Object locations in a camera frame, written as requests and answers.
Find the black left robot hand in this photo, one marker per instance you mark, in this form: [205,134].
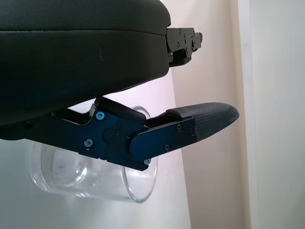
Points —
[71,59]

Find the clear glass cup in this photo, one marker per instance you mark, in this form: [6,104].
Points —
[95,181]

